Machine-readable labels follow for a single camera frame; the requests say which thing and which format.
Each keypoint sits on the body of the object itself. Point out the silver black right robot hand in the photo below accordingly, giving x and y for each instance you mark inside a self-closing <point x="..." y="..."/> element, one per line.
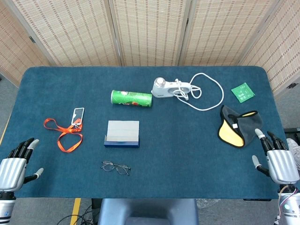
<point x="281" y="166"/>

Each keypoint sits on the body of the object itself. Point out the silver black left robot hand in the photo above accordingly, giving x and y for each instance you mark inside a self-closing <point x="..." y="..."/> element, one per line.
<point x="11" y="171"/>

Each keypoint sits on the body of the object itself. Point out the thin-framed eyeglasses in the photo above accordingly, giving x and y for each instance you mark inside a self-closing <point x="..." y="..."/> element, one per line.
<point x="107" y="166"/>

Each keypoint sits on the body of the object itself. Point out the blue and grey case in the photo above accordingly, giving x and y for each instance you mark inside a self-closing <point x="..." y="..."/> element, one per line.
<point x="123" y="131"/>

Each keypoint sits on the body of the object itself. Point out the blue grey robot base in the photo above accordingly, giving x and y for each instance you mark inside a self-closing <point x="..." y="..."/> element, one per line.
<point x="147" y="211"/>

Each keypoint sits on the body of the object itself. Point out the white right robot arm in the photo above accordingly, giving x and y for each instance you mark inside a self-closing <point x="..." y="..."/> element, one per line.
<point x="289" y="208"/>

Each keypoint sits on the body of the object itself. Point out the black equipment base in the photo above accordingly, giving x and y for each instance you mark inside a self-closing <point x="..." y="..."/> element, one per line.
<point x="293" y="130"/>

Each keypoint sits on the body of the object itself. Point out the grey yellow cloth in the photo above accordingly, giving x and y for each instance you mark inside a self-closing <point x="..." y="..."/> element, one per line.
<point x="248" y="126"/>

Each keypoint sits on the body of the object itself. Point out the black screen hinge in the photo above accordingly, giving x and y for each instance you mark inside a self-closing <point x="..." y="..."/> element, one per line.
<point x="291" y="85"/>
<point x="32" y="39"/>

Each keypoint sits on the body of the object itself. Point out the green square packet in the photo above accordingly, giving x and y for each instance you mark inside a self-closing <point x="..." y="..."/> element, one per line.
<point x="243" y="92"/>

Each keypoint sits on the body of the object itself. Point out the clear plastic wrap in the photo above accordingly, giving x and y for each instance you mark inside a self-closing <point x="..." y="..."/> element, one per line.
<point x="206" y="202"/>

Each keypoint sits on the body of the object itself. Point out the clear badge card holder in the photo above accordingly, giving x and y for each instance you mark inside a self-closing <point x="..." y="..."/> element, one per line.
<point x="78" y="116"/>

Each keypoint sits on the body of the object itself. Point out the black table leg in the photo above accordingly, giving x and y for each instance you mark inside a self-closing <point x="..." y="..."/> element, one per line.
<point x="95" y="206"/>

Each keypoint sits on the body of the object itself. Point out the blue table cover cloth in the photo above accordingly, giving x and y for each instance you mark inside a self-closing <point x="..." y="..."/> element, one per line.
<point x="175" y="140"/>

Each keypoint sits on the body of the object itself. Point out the bamboo folding screen panel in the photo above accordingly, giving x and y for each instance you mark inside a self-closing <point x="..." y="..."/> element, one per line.
<point x="70" y="32"/>
<point x="222" y="32"/>
<point x="14" y="51"/>
<point x="150" y="32"/>
<point x="281" y="47"/>

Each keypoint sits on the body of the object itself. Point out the white handheld appliance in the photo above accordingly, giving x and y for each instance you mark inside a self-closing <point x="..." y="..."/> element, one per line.
<point x="164" y="90"/>

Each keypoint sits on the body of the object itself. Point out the green chips can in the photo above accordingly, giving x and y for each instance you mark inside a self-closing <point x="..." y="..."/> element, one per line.
<point x="131" y="98"/>

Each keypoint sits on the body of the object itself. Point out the black table frame bar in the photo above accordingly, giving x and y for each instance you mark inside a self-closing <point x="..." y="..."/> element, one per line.
<point x="257" y="200"/>

